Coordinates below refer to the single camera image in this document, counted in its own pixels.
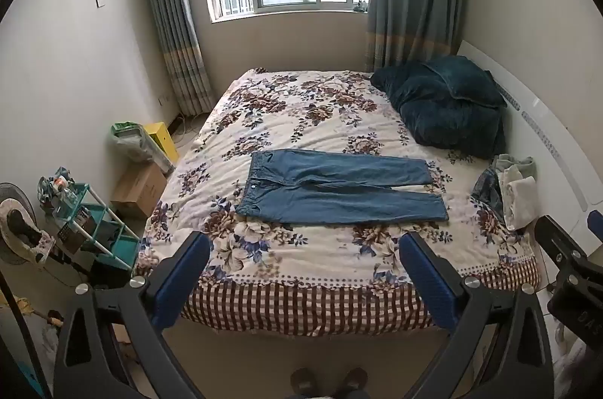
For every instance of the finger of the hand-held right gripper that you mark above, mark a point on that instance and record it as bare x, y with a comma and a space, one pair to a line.
597, 224
553, 239

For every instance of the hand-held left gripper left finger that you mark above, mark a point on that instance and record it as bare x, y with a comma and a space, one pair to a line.
188, 276

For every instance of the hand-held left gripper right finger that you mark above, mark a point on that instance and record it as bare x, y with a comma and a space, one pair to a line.
424, 281

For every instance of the blue denim pants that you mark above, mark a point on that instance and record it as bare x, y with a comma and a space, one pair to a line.
329, 203

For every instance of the white folded cloth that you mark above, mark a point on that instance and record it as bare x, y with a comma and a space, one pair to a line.
518, 196

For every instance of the teal storage trolley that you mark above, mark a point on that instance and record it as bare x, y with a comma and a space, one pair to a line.
122, 250

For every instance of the crumpled denim cloth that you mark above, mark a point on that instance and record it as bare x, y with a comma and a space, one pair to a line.
487, 192

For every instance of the grey-green cloth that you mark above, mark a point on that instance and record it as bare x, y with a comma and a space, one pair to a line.
518, 166

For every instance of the cardboard box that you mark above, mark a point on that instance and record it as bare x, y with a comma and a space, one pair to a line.
141, 189

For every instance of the red checkered bed sheet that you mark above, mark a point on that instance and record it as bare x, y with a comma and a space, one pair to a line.
306, 305

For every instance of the person's right shoe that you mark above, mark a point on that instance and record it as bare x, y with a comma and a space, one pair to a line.
353, 382

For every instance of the person's shoe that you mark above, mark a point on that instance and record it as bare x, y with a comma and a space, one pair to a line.
353, 382
305, 382

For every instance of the white headboard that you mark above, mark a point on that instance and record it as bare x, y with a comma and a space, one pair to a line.
541, 107

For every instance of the yellow box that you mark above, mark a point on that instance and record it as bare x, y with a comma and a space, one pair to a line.
162, 140

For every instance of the clear bin with green lid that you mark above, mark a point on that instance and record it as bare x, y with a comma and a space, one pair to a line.
129, 144

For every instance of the dark green quilt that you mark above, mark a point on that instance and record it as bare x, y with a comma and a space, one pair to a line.
447, 126

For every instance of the person's left shoe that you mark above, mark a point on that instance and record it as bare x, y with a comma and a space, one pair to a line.
305, 382

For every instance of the standing fan with cloth cover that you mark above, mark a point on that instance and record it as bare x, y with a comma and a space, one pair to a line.
19, 229

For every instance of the dark green pillow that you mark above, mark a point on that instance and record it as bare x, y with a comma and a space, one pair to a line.
461, 78

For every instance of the floral blanket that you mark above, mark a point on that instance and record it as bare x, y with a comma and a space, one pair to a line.
306, 121

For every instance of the small windowsill item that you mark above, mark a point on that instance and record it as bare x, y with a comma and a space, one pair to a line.
361, 6

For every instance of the wall outlet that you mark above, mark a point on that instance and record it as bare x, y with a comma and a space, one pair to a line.
163, 100

